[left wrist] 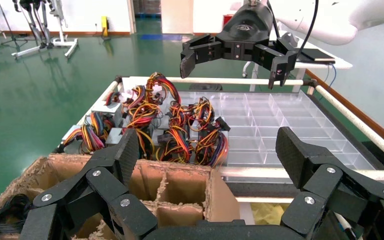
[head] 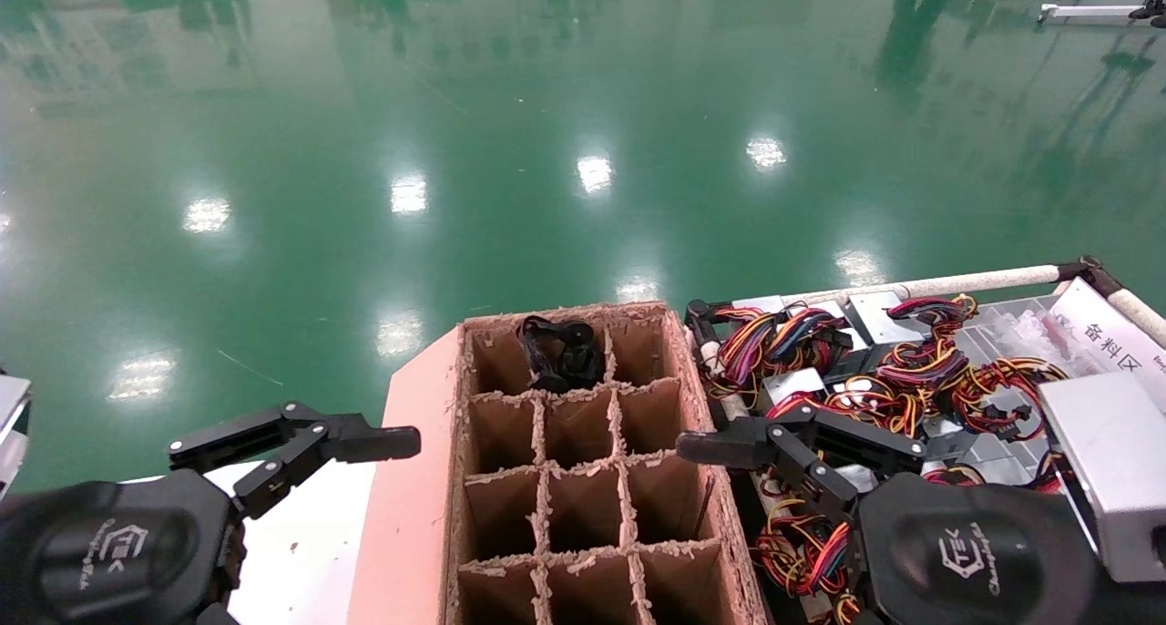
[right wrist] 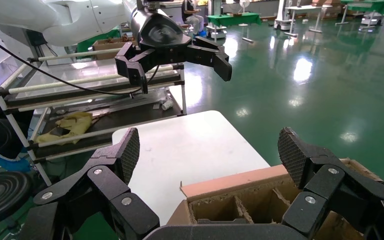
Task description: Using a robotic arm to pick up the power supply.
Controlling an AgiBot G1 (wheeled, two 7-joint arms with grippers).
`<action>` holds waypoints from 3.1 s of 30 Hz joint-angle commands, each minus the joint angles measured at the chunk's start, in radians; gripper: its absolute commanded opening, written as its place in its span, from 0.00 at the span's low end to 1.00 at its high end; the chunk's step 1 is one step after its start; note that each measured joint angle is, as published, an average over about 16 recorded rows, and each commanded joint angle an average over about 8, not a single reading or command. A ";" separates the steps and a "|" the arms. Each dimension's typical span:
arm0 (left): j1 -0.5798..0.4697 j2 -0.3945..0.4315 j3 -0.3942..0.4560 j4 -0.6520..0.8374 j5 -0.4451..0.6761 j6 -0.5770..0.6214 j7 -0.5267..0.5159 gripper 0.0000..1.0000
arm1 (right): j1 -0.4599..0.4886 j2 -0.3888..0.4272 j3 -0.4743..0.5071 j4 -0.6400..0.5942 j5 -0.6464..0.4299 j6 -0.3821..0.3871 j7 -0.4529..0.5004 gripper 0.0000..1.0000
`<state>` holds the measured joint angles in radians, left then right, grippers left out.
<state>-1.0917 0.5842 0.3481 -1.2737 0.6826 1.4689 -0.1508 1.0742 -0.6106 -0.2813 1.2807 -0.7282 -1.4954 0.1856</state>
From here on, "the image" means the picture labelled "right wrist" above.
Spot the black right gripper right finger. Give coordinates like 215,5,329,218
277,127,384,240

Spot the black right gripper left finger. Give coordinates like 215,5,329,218
21,127,160,240

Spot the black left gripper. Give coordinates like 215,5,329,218
115,8,233,95

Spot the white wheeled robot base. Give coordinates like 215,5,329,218
206,23,228,41

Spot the small white cup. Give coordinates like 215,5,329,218
160,99,175,112

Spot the seated person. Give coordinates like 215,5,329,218
181,0,205,36

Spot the open brown cardboard box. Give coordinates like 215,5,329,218
91,37,137,61

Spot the small table with green cloth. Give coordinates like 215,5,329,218
206,12,262,28

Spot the yellow cloth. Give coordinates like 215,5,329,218
35,111,95,146

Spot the white standing fan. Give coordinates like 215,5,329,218
237,0,252,27

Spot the cardboard box with dividers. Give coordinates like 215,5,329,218
167,158,384,240

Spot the blue shoe cover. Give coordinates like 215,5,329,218
0,142,33,174

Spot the black round stool seat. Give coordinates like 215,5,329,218
0,171,33,230

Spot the tall white robot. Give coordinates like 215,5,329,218
273,0,295,32

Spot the pipe rack with dark shelves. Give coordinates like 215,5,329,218
0,46,188,187

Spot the person in dark trousers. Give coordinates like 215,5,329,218
0,94,35,161

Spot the large table with green cloth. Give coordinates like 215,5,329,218
335,0,384,31

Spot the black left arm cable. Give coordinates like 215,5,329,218
0,31,161,99

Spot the white frame table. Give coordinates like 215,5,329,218
284,4,334,37

